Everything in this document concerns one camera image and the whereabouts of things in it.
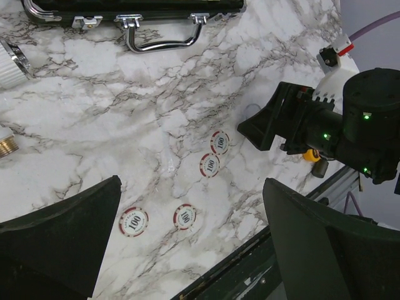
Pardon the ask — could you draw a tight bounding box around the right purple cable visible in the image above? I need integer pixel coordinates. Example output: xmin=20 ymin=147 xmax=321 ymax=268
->
xmin=348 ymin=11 xmax=400 ymax=41

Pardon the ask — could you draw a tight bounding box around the white red chip bottom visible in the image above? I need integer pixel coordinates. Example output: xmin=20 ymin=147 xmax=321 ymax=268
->
xmin=172 ymin=204 xmax=197 ymax=231

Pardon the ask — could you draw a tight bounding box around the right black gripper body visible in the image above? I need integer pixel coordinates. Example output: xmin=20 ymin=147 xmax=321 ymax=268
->
xmin=279 ymin=82 xmax=342 ymax=156

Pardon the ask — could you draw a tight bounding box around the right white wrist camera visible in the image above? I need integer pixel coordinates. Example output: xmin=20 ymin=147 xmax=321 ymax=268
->
xmin=312 ymin=34 xmax=359 ymax=101

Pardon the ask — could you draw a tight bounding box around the small black cylinder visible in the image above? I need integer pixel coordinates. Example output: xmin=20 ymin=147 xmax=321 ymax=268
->
xmin=311 ymin=159 xmax=329 ymax=179

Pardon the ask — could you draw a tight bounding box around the black poker chip case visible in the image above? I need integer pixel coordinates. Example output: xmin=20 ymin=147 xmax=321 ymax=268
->
xmin=21 ymin=0 xmax=246 ymax=53

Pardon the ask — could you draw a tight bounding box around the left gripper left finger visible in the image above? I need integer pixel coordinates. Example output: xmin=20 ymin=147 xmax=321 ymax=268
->
xmin=1 ymin=176 xmax=121 ymax=299

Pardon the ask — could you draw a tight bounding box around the white plastic faucet part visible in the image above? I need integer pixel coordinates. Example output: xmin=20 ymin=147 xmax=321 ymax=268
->
xmin=1 ymin=39 xmax=33 ymax=159

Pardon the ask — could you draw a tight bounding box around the yellow black tape measure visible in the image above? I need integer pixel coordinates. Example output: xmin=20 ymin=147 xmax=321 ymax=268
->
xmin=302 ymin=149 xmax=321 ymax=163

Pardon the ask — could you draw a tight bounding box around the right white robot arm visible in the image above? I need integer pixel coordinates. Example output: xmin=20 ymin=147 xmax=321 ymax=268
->
xmin=237 ymin=68 xmax=399 ymax=184

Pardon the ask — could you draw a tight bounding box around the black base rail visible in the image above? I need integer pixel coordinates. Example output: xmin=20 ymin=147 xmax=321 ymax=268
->
xmin=173 ymin=226 xmax=282 ymax=299

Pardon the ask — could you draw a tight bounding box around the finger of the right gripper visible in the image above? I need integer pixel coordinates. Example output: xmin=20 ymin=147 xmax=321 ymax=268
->
xmin=237 ymin=82 xmax=305 ymax=151

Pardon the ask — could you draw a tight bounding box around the white red chip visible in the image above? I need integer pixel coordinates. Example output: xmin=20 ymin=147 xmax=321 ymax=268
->
xmin=119 ymin=207 xmax=149 ymax=238
xmin=199 ymin=153 xmax=220 ymax=178
xmin=210 ymin=130 xmax=230 ymax=156
xmin=172 ymin=204 xmax=197 ymax=231

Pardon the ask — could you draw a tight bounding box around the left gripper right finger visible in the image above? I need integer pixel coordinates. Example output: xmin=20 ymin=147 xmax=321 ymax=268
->
xmin=262 ymin=178 xmax=399 ymax=299

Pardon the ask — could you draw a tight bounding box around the aluminium extrusion frame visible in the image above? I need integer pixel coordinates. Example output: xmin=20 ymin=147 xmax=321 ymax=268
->
xmin=307 ymin=167 xmax=361 ymax=209

